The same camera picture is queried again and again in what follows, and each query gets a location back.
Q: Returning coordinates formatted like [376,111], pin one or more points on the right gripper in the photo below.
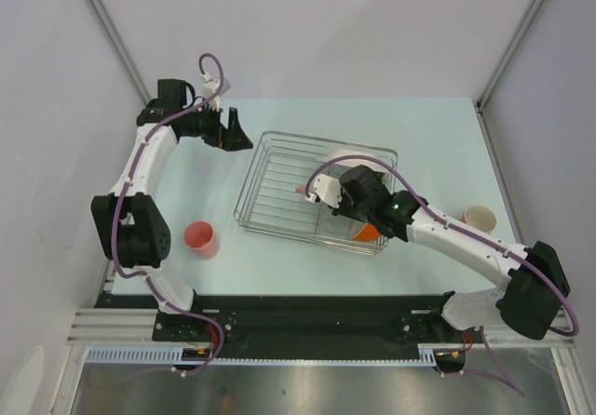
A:
[341,210]

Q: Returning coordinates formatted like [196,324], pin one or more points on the orange mug with handle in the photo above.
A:
[480,218]

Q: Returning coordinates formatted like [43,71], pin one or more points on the pink plastic cup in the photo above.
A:
[200,237]

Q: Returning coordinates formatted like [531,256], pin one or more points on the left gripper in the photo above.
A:
[230,139]

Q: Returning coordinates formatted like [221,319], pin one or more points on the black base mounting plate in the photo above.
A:
[330,323]

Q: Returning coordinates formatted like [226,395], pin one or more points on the aluminium frame rail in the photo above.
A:
[136,327]

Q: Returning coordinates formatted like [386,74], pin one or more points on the metal wire dish rack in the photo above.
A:
[279,198]

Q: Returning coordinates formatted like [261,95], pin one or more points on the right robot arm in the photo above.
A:
[528,283]

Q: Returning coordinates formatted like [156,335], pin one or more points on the white cable duct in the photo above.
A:
[188,357]

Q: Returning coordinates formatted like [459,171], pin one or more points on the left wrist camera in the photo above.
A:
[213,89]

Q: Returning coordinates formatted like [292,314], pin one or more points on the orange and white bowl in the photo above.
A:
[363,232]

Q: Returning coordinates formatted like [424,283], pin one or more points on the white deep plate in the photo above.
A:
[354,159]

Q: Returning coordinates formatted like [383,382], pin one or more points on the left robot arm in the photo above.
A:
[133,232]

